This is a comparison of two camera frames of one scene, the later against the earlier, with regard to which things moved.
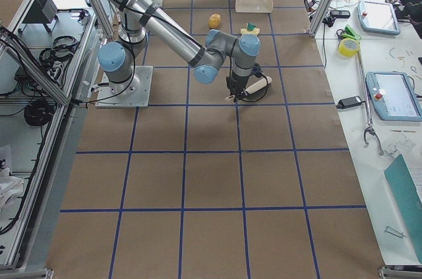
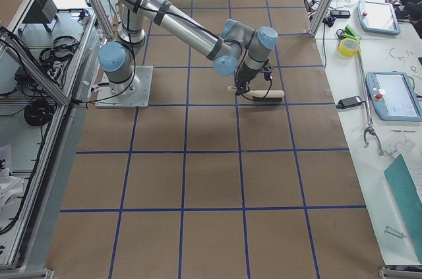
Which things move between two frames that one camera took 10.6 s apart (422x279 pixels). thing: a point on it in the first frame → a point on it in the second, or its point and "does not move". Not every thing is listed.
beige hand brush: x=252 y=88 → x=262 y=95
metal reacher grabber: x=370 y=129 does not move
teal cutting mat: x=405 y=191 does not move
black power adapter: x=349 y=102 does not move
